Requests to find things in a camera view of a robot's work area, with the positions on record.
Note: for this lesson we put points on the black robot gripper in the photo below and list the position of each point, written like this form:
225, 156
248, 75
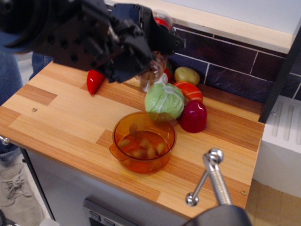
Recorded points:
120, 43

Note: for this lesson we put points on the clear almond jar red label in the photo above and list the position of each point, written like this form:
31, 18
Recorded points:
165, 21

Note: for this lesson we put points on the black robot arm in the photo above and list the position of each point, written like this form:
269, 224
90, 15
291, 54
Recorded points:
26, 25

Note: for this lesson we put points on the orange transparent plastic pot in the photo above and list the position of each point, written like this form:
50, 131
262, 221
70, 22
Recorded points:
160, 123

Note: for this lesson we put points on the almonds in pot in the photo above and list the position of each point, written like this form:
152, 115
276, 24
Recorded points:
143, 145

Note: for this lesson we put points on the red toy chili pepper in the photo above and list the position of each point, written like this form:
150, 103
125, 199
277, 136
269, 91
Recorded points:
94, 79

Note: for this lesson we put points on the toy ice cream cone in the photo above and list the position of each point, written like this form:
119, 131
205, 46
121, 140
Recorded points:
147, 82

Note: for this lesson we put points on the red toy strawberry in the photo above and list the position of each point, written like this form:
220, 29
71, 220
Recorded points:
169, 70

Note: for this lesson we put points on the yellow toy potato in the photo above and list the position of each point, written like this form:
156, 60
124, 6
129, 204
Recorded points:
187, 74

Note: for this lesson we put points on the green toy cabbage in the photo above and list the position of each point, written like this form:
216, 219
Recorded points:
164, 98

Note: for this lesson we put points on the orange toy salmon sushi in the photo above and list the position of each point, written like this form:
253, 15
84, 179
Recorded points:
190, 91

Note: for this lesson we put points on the dark red toy pepper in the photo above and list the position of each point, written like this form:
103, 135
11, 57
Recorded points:
194, 117

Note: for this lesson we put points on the blue jeans leg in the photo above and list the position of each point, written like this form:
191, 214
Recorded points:
10, 83

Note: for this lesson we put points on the small metal knob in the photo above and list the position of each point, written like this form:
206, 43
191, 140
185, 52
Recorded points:
4, 140

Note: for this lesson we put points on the grey oven control panel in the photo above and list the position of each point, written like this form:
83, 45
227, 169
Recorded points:
97, 215

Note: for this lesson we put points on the grey sneaker shoe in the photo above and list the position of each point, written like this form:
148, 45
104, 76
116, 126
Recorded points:
17, 200

